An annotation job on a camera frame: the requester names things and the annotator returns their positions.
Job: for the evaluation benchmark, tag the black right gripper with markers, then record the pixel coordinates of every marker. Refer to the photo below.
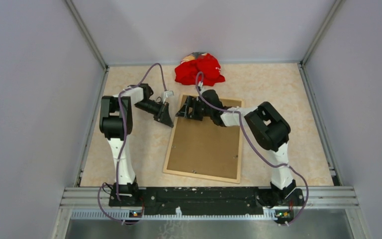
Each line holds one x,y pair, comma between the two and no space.
191,102

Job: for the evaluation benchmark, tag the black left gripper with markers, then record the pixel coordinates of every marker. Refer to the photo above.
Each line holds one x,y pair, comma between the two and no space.
163,115

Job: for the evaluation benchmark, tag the brown cardboard backing board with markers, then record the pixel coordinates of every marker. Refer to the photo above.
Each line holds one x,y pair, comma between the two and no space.
207,148

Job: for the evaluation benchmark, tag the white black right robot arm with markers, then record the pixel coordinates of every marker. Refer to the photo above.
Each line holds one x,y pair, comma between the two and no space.
269,129

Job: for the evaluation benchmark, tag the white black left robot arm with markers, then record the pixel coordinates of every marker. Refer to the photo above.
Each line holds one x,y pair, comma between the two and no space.
116,124

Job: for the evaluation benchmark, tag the red crumpled cloth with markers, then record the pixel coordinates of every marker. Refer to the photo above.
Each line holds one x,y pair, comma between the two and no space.
196,62

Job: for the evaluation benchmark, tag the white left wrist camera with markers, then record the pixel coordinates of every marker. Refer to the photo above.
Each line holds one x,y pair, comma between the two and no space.
166,94

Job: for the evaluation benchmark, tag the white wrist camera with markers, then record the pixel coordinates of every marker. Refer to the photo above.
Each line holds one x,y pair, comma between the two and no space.
166,94
200,87

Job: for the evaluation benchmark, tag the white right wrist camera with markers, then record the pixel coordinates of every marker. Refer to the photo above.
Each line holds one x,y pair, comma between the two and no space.
200,87

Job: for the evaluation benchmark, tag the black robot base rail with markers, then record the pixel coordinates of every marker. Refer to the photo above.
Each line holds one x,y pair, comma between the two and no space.
206,201

